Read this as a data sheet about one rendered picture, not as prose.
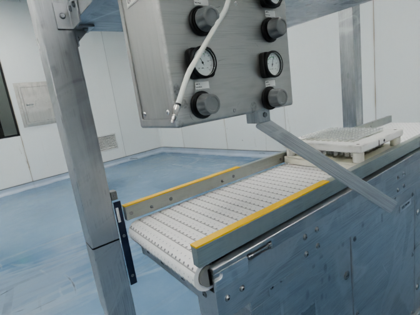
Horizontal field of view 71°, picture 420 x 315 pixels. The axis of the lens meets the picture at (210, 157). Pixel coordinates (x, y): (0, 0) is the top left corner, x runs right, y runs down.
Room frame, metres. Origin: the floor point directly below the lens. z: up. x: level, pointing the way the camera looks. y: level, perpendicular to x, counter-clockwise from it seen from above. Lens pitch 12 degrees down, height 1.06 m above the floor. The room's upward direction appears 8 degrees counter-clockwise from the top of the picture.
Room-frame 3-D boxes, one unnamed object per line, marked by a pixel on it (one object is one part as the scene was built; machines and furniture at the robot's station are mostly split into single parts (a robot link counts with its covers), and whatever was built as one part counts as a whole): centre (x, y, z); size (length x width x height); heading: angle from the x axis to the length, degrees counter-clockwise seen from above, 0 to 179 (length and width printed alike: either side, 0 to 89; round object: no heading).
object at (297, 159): (0.88, -0.40, 0.83); 0.24 x 0.24 x 0.02; 35
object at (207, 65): (0.37, -0.01, 1.10); 0.04 x 0.01 x 0.04; 126
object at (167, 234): (0.89, -0.42, 0.79); 1.35 x 0.25 x 0.05; 126
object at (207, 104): (0.36, -0.01, 1.05); 0.03 x 0.02 x 0.04; 126
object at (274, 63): (0.44, -0.11, 1.09); 0.04 x 0.01 x 0.04; 126
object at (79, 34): (0.64, 0.22, 1.21); 0.05 x 0.04 x 0.04; 36
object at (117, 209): (0.61, 0.21, 0.77); 0.02 x 0.01 x 0.20; 126
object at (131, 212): (1.00, -0.34, 0.84); 1.32 x 0.02 x 0.03; 126
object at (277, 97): (0.43, -0.11, 1.05); 0.03 x 0.03 x 0.04; 36
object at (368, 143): (0.88, -0.40, 0.88); 0.25 x 0.24 x 0.02; 35
